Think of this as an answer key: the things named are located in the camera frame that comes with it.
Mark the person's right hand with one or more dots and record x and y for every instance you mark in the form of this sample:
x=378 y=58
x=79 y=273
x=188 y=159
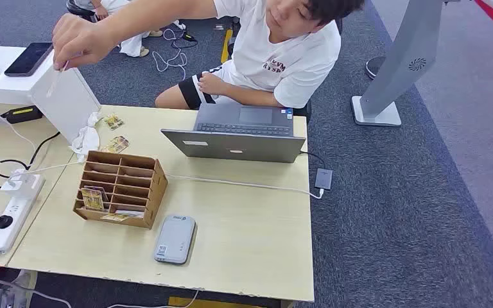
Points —
x=80 y=40

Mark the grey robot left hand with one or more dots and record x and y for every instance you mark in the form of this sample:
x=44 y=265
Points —
x=4 y=299

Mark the person's left hand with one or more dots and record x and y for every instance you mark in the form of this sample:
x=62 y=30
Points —
x=211 y=84

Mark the person's right forearm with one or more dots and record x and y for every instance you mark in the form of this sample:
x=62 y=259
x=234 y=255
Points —
x=144 y=19

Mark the person's left forearm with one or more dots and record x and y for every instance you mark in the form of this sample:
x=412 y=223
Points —
x=255 y=97

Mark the person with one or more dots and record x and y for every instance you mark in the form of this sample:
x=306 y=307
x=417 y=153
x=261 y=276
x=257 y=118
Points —
x=289 y=55
x=134 y=42

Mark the wooden card organizer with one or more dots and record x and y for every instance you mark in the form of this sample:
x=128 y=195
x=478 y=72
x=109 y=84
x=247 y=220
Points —
x=144 y=191

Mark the black chrome stool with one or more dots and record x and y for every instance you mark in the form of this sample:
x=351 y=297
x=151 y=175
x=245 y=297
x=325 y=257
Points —
x=76 y=9

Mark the yellow bar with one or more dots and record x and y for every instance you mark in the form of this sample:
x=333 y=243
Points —
x=226 y=44

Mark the black floor charger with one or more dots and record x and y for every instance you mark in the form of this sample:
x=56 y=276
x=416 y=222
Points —
x=189 y=37

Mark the black smartphone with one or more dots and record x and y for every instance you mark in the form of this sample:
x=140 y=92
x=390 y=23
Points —
x=28 y=59

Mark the white cabinet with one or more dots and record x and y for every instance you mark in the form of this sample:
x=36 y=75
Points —
x=68 y=106

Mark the white floor power strip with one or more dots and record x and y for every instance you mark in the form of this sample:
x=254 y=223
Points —
x=179 y=24

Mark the grey laptop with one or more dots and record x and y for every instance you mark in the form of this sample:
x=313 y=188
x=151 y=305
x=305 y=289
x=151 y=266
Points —
x=238 y=146

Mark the black power adapter yellow label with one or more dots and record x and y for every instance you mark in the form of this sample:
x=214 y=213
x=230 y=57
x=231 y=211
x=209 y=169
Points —
x=23 y=114

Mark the crumpled white tissue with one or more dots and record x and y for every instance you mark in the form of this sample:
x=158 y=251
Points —
x=85 y=140

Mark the white charger block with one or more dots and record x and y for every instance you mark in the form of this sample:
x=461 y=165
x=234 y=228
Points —
x=19 y=183

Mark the small grey usb hub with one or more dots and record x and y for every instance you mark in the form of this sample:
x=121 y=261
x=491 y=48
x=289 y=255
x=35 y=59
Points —
x=323 y=179

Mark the black round base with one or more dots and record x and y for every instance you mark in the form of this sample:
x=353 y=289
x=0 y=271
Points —
x=374 y=68

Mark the grey kiosk stand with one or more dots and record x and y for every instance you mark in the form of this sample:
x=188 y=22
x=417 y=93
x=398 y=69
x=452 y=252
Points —
x=399 y=63

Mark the yellow board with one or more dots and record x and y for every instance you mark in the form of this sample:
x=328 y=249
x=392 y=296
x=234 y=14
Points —
x=212 y=303

